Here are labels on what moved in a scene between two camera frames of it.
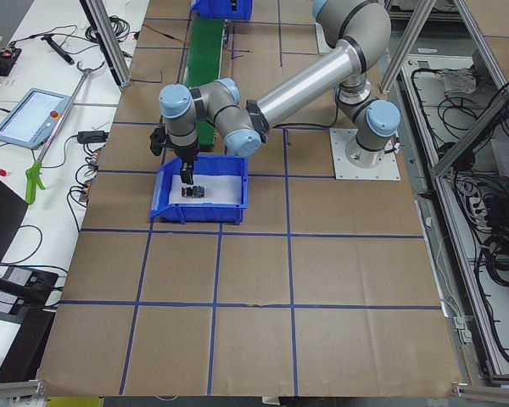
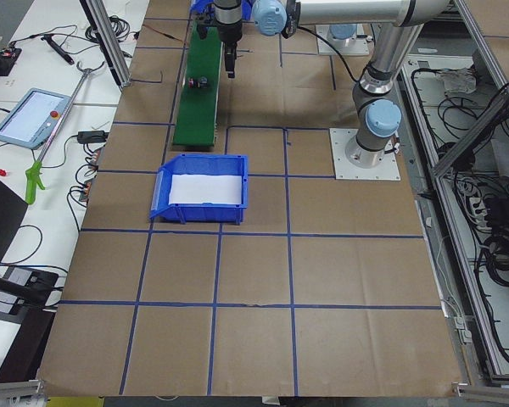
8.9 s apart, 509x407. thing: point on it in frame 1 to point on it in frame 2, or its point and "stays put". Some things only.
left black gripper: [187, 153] to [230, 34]
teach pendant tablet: [33, 121] stays put
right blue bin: [226, 9] stays put
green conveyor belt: [204, 64] stays put
